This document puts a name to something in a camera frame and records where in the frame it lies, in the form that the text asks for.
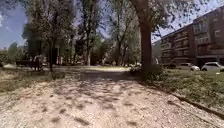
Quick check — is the large tree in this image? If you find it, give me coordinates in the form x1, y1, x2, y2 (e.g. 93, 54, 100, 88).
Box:
128, 0, 214, 74

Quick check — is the row of trees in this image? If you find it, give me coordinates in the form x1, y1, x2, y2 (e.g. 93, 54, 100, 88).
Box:
0, 0, 143, 72

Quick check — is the pale sandy path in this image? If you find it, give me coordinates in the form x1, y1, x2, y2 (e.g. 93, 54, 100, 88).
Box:
0, 67, 224, 128

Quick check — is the red brick building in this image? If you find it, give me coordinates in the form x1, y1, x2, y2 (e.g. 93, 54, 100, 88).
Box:
159, 24, 198, 68

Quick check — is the white car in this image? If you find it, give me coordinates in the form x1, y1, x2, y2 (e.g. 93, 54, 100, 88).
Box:
200, 61, 224, 73
175, 62, 201, 72

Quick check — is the grass strip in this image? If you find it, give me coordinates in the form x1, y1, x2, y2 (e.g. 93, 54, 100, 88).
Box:
0, 65, 81, 95
133, 68, 224, 114

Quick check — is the stone kerb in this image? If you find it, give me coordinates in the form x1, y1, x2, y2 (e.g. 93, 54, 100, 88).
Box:
143, 83, 224, 121

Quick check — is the tall brick building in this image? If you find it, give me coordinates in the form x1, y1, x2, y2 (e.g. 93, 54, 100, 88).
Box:
193, 5, 224, 66

